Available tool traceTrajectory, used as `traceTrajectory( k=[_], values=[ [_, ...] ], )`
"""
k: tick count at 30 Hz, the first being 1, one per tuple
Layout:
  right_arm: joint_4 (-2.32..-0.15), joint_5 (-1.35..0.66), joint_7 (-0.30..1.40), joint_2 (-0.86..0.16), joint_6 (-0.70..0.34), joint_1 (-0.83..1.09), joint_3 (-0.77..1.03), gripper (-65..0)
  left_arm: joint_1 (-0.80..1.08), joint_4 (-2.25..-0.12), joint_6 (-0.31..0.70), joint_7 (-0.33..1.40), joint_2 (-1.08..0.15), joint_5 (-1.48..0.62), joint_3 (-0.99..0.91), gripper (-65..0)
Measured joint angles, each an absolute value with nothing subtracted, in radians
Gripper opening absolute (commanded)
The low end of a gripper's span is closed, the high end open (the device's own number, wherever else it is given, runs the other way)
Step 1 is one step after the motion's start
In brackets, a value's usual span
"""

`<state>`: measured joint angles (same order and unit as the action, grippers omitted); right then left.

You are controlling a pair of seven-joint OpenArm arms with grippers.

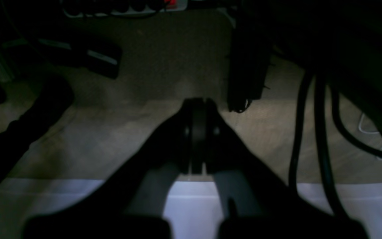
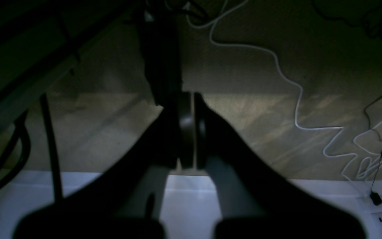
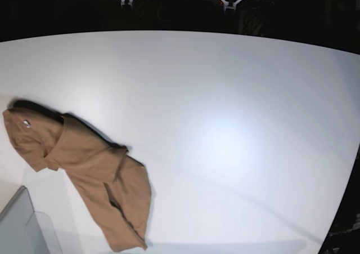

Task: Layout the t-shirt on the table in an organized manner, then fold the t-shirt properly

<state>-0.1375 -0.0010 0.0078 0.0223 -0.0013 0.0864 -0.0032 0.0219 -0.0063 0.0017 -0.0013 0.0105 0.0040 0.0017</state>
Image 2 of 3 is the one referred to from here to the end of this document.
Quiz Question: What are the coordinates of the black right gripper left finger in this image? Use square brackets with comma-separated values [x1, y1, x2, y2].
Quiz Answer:
[14, 93, 193, 239]

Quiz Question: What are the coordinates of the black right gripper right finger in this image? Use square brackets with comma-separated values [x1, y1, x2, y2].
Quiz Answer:
[194, 93, 367, 239]

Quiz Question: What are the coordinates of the white cable on floor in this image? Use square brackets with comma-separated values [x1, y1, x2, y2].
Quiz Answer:
[164, 0, 382, 186]

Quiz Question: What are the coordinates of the black table leg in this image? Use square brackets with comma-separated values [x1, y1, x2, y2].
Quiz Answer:
[39, 94, 64, 203]

